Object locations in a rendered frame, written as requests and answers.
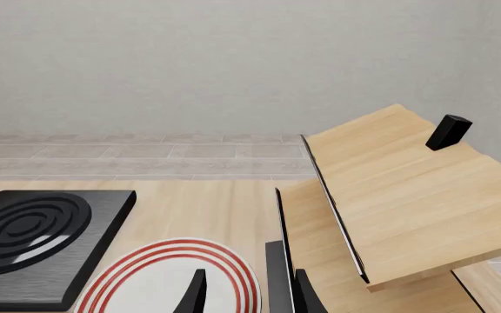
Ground flat black stove plate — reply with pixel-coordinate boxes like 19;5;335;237
0;190;137;313

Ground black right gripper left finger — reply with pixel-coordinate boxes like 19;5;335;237
172;269;208;313

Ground pale wooden cabinet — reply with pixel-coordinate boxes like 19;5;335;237
264;103;501;313

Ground small black block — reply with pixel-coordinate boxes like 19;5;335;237
424;114;473;151

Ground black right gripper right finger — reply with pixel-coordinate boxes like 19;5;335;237
294;269;331;313

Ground white plate with red rings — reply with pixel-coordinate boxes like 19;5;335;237
72;237;263;313

